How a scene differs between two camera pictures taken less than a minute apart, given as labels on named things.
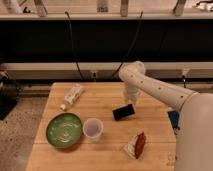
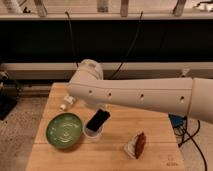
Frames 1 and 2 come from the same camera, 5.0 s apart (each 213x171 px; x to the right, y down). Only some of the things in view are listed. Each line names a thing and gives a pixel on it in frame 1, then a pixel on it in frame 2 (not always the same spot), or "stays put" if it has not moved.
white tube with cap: (72, 96) stays put
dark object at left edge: (9, 95) stays put
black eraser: (123, 112) -> (97, 120)
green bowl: (64, 129) stays put
